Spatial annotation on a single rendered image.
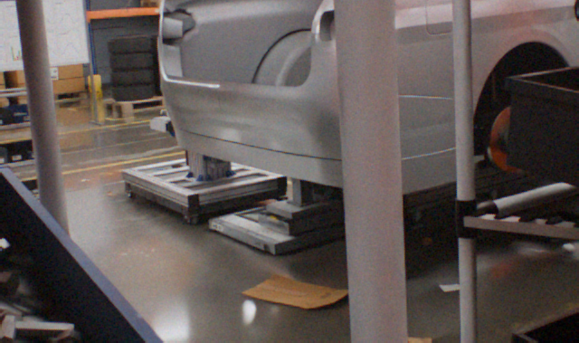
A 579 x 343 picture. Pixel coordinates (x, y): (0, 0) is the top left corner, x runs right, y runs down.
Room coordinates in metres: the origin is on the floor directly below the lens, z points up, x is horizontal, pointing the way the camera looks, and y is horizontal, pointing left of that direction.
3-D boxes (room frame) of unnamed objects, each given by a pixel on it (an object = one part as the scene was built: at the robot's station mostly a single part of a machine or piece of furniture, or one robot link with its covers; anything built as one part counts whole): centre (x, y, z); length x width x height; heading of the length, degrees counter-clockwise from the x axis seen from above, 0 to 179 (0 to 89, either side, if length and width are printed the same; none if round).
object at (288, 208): (5.32, -0.07, 0.32); 0.40 x 0.30 x 0.28; 124
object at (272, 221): (5.32, -0.07, 0.13); 0.50 x 0.36 x 0.10; 124
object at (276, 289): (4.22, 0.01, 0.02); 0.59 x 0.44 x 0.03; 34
